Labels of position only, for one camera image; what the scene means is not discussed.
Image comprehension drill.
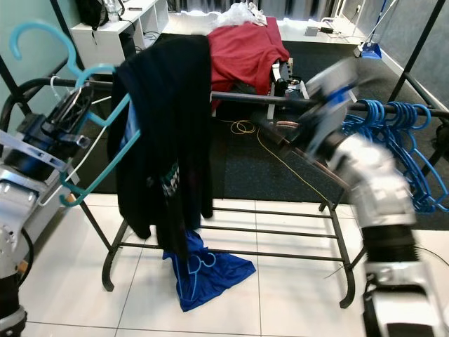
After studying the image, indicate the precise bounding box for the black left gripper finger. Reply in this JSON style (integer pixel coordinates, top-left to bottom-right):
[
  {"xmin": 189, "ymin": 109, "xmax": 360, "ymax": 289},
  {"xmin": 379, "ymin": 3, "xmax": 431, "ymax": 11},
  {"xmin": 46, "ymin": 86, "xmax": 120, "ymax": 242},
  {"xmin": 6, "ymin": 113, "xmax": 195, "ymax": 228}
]
[
  {"xmin": 58, "ymin": 90, "xmax": 83, "ymax": 131},
  {"xmin": 77, "ymin": 91, "xmax": 95, "ymax": 134}
]

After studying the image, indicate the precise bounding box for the copper metal hanger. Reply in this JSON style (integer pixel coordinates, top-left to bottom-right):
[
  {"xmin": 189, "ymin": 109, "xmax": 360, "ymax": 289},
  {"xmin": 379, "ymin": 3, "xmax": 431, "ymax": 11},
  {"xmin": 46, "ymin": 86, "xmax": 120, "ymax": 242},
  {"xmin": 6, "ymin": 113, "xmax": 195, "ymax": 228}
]
[{"xmin": 256, "ymin": 119, "xmax": 351, "ymax": 190}]

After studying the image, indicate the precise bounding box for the black printed t-shirt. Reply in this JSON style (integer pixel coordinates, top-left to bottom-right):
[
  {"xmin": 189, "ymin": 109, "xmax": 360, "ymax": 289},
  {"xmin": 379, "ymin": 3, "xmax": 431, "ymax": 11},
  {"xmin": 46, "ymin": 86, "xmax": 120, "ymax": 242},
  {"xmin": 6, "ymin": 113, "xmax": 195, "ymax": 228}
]
[{"xmin": 114, "ymin": 34, "xmax": 217, "ymax": 264}]

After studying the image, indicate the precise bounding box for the teal plastic hanger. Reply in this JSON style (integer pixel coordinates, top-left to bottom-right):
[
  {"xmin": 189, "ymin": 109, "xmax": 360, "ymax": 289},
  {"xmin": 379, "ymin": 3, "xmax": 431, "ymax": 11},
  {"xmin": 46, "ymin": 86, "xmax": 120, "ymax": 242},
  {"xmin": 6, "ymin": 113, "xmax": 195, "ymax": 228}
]
[{"xmin": 11, "ymin": 20, "xmax": 134, "ymax": 208}]

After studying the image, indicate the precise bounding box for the black metal clothes rack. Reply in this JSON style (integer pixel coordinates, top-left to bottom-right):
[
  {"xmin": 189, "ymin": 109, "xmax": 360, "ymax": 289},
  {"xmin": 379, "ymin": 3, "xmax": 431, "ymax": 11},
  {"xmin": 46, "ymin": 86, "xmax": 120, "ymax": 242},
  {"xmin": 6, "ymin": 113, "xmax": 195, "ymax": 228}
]
[{"xmin": 0, "ymin": 72, "xmax": 449, "ymax": 310}]

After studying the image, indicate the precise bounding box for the white open shelf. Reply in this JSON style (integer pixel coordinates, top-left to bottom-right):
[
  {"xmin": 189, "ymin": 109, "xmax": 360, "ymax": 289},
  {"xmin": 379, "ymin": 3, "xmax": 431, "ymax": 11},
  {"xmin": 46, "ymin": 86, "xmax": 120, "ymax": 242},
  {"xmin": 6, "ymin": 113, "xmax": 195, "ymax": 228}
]
[{"xmin": 70, "ymin": 0, "xmax": 169, "ymax": 74}]

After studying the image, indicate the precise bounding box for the black backpack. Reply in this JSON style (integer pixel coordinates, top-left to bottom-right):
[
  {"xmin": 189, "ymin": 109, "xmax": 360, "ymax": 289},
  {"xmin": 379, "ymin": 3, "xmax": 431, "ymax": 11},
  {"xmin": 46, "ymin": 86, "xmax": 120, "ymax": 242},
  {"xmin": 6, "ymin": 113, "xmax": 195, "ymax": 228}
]
[{"xmin": 77, "ymin": 0, "xmax": 113, "ymax": 30}]

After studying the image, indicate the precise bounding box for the red blanket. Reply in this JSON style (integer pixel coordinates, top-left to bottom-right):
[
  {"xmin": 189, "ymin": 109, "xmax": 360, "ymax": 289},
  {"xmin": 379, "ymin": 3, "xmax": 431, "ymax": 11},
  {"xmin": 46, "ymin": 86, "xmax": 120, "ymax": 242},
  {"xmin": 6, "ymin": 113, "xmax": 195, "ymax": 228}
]
[{"xmin": 207, "ymin": 15, "xmax": 292, "ymax": 95}]

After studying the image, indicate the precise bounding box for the dark curtain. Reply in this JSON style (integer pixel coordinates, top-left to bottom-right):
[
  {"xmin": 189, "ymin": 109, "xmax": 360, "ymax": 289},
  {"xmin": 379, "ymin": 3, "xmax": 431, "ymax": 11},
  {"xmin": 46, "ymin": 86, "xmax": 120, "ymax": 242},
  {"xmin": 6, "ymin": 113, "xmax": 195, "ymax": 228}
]
[{"xmin": 168, "ymin": 0, "xmax": 358, "ymax": 15}]

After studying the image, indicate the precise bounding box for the white plastic bag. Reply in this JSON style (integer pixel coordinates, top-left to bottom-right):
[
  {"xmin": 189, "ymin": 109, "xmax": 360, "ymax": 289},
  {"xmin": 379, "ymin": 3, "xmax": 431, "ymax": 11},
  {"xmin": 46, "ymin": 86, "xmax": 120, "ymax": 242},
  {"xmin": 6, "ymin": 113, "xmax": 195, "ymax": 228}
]
[{"xmin": 214, "ymin": 1, "xmax": 269, "ymax": 27}]

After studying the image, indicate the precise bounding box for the blue garment with line print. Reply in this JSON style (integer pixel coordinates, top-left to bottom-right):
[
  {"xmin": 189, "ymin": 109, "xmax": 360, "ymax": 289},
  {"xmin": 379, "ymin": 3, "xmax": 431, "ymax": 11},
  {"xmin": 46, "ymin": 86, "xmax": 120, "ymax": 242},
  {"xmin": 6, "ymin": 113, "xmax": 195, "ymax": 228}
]
[{"xmin": 163, "ymin": 228, "xmax": 257, "ymax": 313}]

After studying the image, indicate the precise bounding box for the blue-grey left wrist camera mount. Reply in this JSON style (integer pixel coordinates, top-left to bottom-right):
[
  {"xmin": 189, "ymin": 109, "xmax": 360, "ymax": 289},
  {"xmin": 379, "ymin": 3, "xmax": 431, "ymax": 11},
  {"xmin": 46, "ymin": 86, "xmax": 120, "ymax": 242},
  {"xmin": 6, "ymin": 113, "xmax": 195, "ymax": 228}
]
[{"xmin": 0, "ymin": 130, "xmax": 76, "ymax": 180}]

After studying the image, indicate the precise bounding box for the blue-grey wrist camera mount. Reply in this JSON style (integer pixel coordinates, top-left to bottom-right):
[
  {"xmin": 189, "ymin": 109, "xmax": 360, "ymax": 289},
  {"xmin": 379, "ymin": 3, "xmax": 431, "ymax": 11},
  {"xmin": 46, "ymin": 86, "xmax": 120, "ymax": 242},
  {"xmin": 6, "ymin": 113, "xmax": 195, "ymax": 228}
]
[
  {"xmin": 0, "ymin": 130, "xmax": 76, "ymax": 180},
  {"xmin": 302, "ymin": 60, "xmax": 358, "ymax": 124}
]

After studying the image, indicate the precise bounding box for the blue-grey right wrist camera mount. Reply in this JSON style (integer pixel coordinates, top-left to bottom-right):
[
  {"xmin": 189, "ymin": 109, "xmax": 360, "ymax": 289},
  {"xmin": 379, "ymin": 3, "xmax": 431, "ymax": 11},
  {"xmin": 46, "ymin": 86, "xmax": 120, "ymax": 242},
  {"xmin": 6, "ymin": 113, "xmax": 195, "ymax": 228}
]
[{"xmin": 302, "ymin": 60, "xmax": 358, "ymax": 124}]

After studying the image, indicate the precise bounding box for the blue dustpan with handle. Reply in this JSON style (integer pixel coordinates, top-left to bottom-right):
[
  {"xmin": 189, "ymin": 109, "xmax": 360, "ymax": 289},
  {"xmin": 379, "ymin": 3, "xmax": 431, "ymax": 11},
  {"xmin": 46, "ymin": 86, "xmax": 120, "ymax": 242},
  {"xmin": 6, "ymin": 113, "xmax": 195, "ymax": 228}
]
[{"xmin": 356, "ymin": 0, "xmax": 394, "ymax": 60}]

